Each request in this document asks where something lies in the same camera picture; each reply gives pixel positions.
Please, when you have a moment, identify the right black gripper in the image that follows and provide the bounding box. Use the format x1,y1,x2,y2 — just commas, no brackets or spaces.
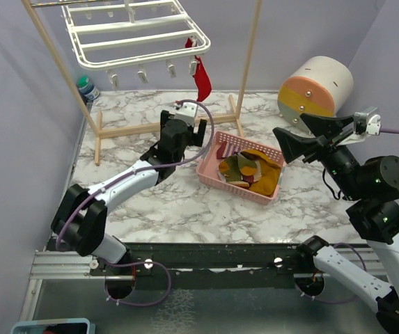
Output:
272,111,365,198

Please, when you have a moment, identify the red patterned sock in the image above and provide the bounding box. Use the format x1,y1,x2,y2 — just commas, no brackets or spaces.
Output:
192,56,212,102

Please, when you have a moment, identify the maroon beige purple-striped sock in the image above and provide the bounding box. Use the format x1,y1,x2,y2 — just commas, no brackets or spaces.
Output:
216,142,260,188

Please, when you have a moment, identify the olive striped sock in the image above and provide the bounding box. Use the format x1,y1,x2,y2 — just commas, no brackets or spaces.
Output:
218,154,258,182

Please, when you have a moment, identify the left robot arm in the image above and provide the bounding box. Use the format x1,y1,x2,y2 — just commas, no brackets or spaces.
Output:
51,102,208,275

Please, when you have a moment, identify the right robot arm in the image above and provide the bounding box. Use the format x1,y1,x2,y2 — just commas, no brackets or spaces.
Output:
273,108,399,333

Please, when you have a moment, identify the white plastic clip hanger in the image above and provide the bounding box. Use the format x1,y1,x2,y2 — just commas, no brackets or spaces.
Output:
61,1,211,87

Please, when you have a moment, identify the white round drawer cabinet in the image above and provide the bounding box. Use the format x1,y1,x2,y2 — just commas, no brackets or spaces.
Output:
277,56,354,132

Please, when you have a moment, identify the pink plastic basket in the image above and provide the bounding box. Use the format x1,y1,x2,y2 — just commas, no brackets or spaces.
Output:
196,131,286,205

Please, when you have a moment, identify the teal lidded jar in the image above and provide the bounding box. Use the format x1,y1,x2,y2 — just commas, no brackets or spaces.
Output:
76,75,100,102

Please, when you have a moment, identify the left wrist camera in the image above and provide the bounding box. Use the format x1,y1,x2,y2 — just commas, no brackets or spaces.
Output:
174,101,198,127

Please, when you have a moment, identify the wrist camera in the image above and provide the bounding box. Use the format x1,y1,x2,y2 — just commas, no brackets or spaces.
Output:
174,101,198,127
339,106,381,145

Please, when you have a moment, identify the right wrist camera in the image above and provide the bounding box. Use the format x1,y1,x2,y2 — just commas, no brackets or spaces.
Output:
339,106,381,145

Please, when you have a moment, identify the wooden clothes rack frame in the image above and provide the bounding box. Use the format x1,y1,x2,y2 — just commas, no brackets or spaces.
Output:
20,0,263,166

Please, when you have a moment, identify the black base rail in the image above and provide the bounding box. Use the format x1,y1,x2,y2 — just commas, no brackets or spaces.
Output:
44,239,363,289

